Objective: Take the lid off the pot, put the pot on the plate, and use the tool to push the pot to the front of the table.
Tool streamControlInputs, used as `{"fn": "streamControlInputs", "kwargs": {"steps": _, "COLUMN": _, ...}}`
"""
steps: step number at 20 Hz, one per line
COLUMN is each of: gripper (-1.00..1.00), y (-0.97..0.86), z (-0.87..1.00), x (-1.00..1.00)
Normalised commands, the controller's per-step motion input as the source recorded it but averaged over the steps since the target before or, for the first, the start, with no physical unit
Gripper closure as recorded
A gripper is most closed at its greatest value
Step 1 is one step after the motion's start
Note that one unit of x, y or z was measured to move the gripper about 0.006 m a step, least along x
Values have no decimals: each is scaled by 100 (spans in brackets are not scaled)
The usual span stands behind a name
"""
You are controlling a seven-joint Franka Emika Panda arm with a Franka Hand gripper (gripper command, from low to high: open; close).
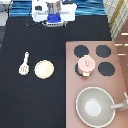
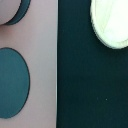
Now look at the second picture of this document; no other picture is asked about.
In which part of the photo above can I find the cream round plate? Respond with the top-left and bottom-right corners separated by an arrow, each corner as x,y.
90,0 -> 128,49

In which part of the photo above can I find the pink pot lid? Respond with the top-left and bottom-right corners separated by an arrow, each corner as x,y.
0,0 -> 21,25

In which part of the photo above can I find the black table mat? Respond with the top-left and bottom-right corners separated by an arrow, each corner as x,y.
57,0 -> 128,128

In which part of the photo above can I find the pink toy stove counter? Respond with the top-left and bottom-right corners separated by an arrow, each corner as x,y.
0,0 -> 58,128

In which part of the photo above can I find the black burner disc back left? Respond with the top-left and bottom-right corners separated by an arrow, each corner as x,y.
3,0 -> 32,26

